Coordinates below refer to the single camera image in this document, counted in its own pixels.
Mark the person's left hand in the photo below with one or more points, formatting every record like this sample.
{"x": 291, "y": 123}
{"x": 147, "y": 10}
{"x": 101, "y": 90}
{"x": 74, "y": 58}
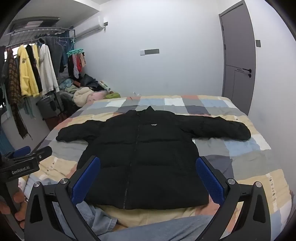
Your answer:
{"x": 19, "y": 198}

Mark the pink cloth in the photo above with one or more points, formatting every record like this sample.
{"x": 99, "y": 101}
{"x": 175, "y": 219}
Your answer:
{"x": 99, "y": 95}

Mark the teal ribbed box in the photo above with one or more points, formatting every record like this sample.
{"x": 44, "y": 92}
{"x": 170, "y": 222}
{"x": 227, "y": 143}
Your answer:
{"x": 4, "y": 141}

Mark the grey clothes drying rack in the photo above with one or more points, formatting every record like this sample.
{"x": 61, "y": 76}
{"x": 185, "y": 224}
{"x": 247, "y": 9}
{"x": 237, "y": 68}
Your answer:
{"x": 46, "y": 29}

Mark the dark grey suitcase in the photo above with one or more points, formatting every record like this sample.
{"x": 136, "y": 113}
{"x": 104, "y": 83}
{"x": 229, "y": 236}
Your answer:
{"x": 47, "y": 105}

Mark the grey wall switch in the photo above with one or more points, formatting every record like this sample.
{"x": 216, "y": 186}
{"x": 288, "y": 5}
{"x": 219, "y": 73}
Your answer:
{"x": 258, "y": 43}

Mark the yellow hoodie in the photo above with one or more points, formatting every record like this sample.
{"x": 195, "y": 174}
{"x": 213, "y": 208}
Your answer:
{"x": 26, "y": 76}

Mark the dark grey sweater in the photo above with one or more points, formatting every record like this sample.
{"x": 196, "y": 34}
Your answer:
{"x": 55, "y": 48}

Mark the cream fluffy coat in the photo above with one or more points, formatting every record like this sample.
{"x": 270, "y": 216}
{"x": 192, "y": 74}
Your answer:
{"x": 82, "y": 96}

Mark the green bag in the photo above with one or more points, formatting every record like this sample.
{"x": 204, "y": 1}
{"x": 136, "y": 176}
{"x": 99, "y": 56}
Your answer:
{"x": 113, "y": 95}

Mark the grey white wall panel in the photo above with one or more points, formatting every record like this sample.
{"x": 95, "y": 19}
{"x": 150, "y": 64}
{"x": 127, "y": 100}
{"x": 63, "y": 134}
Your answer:
{"x": 151, "y": 52}

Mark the pile of clothes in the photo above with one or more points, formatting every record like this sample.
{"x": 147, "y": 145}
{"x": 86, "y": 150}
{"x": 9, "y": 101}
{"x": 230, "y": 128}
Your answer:
{"x": 89, "y": 81}

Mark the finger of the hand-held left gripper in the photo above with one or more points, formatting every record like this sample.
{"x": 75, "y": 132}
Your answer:
{"x": 22, "y": 151}
{"x": 44, "y": 151}

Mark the checkered bed blanket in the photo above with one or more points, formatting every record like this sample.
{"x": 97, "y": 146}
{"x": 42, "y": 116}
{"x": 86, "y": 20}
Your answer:
{"x": 242, "y": 162}

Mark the white hoodie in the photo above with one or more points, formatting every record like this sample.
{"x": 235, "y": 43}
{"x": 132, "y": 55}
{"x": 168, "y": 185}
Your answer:
{"x": 47, "y": 69}

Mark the black puffer jacket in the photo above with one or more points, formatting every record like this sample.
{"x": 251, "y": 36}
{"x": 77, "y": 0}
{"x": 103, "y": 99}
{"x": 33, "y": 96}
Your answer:
{"x": 150, "y": 162}

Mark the white air conditioner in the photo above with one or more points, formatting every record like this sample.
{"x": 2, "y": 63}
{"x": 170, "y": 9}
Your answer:
{"x": 89, "y": 25}

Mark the green clip hanger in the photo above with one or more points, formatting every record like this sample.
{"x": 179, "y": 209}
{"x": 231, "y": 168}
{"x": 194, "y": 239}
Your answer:
{"x": 75, "y": 51}

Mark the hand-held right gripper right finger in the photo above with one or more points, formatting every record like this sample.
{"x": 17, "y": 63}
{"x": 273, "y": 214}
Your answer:
{"x": 209, "y": 180}

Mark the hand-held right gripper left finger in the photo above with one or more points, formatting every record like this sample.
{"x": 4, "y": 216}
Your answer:
{"x": 85, "y": 180}

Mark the hanging colourful small clothes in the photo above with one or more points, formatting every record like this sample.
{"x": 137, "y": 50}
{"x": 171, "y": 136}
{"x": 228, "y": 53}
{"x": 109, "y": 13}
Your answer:
{"x": 77, "y": 63}

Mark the grey door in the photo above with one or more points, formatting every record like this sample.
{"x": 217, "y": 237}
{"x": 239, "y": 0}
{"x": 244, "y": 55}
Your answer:
{"x": 235, "y": 46}

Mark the brown patterned garment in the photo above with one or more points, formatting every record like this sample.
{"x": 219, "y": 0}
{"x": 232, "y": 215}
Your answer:
{"x": 15, "y": 92}

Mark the person's blue jeans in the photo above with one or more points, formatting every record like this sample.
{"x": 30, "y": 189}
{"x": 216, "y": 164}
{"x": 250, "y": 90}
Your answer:
{"x": 150, "y": 229}

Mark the black hanging garment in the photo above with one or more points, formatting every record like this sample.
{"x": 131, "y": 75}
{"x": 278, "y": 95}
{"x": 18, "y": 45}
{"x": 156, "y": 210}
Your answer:
{"x": 34, "y": 67}

